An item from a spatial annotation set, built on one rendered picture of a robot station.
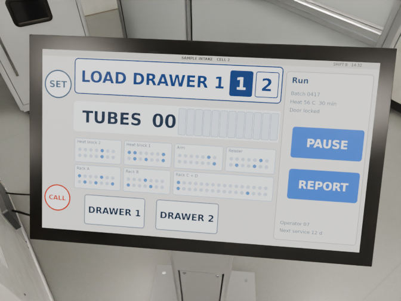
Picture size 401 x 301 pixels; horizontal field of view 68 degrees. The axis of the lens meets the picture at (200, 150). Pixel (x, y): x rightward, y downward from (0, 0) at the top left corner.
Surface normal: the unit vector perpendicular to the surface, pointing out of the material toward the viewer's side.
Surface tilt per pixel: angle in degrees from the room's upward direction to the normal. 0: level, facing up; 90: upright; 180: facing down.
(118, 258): 0
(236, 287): 5
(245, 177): 50
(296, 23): 90
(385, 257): 0
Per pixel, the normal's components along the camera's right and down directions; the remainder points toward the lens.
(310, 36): -0.83, 0.40
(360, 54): -0.07, 0.10
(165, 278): -0.09, -0.70
